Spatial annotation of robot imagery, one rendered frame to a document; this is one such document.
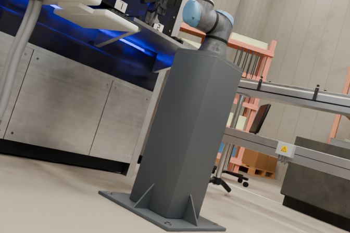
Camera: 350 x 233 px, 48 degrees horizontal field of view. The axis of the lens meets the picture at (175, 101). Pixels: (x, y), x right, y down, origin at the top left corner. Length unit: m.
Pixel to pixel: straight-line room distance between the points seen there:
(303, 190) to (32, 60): 2.86
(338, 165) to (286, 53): 7.67
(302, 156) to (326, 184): 1.15
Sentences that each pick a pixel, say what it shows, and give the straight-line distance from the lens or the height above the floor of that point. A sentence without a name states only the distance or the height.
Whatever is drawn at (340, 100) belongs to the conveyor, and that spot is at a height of 0.92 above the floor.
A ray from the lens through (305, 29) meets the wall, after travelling 10.38.
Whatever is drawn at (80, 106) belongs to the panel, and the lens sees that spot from 2.40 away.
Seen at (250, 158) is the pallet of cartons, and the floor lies 0.31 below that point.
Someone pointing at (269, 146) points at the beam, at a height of 0.49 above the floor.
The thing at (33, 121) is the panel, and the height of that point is 0.21.
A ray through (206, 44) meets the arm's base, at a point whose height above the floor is 0.84.
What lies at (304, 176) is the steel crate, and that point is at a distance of 4.12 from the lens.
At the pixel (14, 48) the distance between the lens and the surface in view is 1.96.
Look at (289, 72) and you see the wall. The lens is 10.12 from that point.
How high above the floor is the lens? 0.40
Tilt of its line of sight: 4 degrees up
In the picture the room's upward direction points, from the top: 17 degrees clockwise
